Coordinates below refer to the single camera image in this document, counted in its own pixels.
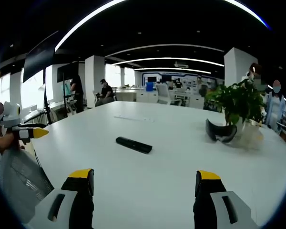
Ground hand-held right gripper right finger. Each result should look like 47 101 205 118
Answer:
193 170 260 229

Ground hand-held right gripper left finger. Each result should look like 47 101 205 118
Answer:
23 168 95 229

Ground black remote control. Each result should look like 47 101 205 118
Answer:
115 136 153 155

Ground black tripod stand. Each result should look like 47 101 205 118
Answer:
42 66 53 125

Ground grey mesh office chair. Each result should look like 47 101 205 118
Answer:
0 145 55 208

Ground large black hanging screen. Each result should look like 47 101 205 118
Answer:
22 44 56 82

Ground small black hanging screen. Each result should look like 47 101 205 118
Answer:
57 62 80 82

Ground black headset goggles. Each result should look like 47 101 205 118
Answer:
205 118 238 144

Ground white plant pot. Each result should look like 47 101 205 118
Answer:
235 118 265 150

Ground white background desk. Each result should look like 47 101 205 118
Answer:
115 87 146 103

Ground green potted plant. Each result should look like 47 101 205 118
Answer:
203 78 267 127

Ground white office chair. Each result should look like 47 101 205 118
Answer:
156 84 182 106

